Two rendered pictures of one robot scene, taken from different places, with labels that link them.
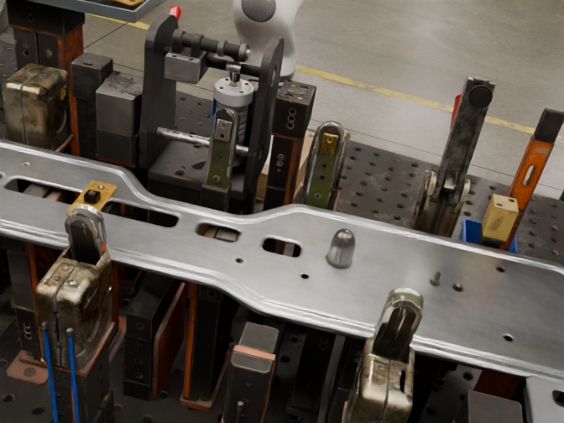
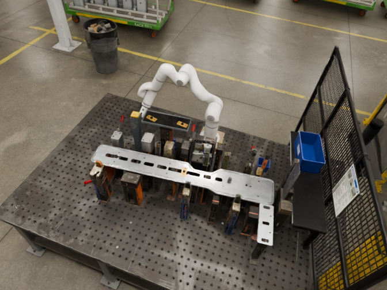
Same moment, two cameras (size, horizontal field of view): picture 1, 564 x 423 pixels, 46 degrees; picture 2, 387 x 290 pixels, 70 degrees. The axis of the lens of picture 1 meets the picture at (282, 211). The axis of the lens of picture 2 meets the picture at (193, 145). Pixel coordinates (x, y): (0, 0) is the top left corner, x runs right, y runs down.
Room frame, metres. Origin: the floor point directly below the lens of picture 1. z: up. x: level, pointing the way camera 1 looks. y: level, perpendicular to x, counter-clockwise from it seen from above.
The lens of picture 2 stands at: (-0.53, 0.16, 2.67)
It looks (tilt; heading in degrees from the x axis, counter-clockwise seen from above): 48 degrees down; 2
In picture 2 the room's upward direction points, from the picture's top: 6 degrees clockwise
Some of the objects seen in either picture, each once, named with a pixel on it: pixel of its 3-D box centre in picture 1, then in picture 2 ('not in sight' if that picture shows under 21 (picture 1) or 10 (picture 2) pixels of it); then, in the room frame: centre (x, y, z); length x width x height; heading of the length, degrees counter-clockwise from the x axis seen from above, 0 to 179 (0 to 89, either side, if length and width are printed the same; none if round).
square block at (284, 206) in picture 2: not in sight; (279, 217); (0.49, -0.47, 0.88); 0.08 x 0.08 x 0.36; 84
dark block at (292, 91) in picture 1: (278, 205); (216, 163); (0.89, 0.01, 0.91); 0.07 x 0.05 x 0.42; 174
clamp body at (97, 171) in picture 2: not in sight; (101, 183); (0.57, 0.86, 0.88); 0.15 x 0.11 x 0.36; 174
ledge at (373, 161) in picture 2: not in sight; (366, 150); (0.70, -0.85, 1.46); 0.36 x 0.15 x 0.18; 174
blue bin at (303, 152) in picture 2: not in sight; (308, 151); (0.98, -0.68, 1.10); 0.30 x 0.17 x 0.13; 177
